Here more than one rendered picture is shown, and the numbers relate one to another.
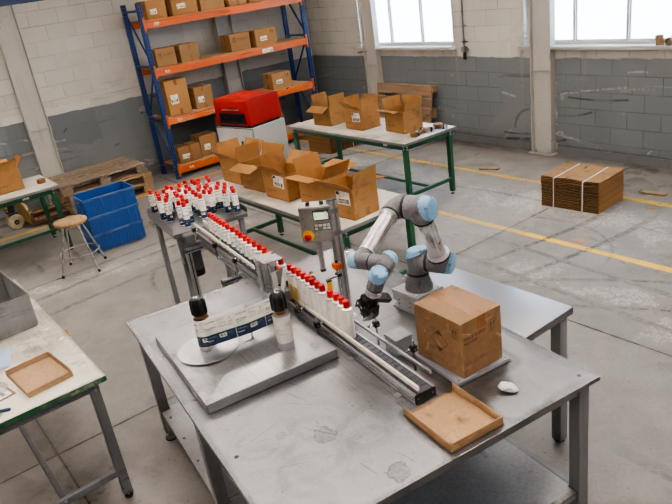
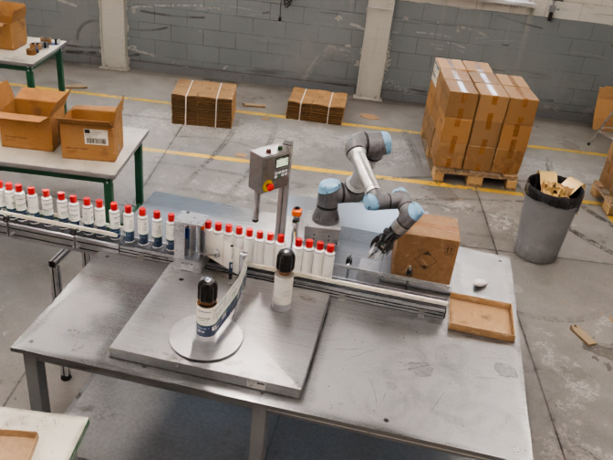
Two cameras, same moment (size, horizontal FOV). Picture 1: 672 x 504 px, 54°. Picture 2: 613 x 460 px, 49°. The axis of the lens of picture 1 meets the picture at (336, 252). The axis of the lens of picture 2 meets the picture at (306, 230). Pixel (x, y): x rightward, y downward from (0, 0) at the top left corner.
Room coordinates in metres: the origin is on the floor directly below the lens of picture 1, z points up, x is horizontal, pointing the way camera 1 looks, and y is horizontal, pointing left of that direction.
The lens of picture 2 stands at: (1.33, 2.29, 2.74)
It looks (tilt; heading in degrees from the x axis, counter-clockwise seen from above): 30 degrees down; 306
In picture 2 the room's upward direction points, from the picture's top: 6 degrees clockwise
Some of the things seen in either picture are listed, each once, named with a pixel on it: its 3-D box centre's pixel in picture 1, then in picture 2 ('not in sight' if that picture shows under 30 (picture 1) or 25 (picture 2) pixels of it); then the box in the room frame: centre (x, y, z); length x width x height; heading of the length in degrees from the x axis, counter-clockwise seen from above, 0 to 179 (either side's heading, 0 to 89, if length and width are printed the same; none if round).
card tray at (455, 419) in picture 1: (452, 415); (481, 316); (2.16, -0.36, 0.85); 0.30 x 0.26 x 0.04; 27
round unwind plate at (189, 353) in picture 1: (208, 348); (205, 337); (2.92, 0.71, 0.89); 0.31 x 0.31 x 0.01
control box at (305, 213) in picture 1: (317, 221); (269, 168); (3.18, 0.07, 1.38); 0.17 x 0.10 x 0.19; 82
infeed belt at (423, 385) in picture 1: (328, 323); (279, 274); (3.04, 0.09, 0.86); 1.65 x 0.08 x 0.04; 27
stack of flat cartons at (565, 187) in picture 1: (581, 186); (204, 103); (6.39, -2.60, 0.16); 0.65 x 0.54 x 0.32; 39
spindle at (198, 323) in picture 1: (202, 322); (206, 308); (2.92, 0.71, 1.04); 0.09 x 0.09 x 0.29
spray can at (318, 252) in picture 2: (343, 315); (317, 260); (2.88, 0.01, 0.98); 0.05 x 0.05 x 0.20
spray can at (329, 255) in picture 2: (348, 319); (328, 262); (2.83, -0.01, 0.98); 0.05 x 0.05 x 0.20
